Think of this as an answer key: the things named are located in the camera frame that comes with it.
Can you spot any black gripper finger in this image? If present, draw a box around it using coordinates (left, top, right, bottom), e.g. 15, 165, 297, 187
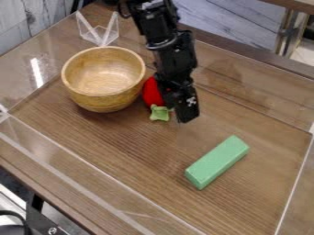
158, 81, 174, 108
173, 85, 201, 123

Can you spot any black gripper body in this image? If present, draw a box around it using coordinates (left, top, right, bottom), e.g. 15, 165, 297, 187
152, 30, 198, 95

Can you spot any brown wooden bowl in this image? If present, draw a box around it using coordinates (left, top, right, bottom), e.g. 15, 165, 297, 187
61, 46, 146, 113

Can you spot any green block stick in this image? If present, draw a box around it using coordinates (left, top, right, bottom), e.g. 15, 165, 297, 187
185, 135, 250, 190

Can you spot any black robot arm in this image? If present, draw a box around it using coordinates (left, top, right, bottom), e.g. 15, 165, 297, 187
102, 0, 201, 123

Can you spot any red plush strawberry toy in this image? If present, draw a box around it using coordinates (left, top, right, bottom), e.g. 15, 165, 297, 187
142, 76, 174, 122

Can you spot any metal table leg background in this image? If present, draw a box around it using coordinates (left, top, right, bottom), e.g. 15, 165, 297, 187
276, 9, 309, 58

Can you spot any clear acrylic corner bracket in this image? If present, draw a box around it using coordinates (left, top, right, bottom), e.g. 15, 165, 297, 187
75, 11, 119, 47

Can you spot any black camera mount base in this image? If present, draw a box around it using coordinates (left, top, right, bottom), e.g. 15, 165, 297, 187
0, 192, 71, 235

